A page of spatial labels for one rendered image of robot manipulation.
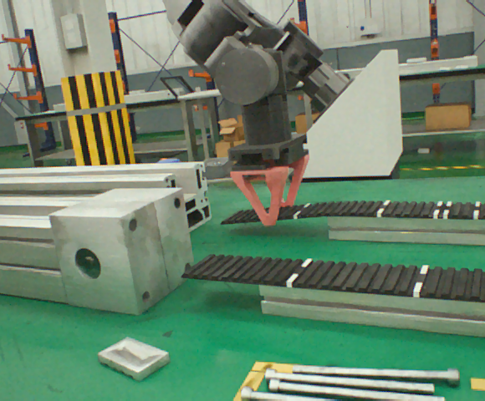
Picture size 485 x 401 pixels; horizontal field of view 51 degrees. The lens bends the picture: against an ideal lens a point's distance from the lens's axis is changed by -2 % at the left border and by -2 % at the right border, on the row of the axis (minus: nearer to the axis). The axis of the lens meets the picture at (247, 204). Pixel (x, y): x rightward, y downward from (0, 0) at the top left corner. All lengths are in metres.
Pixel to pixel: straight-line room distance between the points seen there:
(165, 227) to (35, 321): 0.15
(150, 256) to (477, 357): 0.29
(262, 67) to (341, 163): 0.44
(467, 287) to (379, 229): 0.21
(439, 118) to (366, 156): 4.43
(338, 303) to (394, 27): 7.71
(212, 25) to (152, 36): 8.64
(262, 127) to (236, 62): 0.10
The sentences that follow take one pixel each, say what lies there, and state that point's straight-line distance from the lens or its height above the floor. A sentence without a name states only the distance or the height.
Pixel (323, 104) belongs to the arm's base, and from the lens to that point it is 1.02.
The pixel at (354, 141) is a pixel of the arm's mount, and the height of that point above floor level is 0.84.
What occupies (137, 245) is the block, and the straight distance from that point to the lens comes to 0.47.
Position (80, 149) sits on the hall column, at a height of 0.57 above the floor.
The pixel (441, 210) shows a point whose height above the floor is 0.81.
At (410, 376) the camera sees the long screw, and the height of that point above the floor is 0.79.
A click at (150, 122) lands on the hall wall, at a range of 9.38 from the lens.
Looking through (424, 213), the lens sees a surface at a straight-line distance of 0.58.
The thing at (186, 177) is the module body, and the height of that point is 0.85.
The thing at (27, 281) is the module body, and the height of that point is 0.80.
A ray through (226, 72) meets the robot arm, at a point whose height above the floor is 0.98.
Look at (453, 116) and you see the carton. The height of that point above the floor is 0.34.
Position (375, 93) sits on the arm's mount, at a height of 0.92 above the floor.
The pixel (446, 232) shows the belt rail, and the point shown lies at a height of 0.79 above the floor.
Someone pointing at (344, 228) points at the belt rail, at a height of 0.79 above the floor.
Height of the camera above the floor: 0.98
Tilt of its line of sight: 15 degrees down
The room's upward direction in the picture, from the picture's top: 7 degrees counter-clockwise
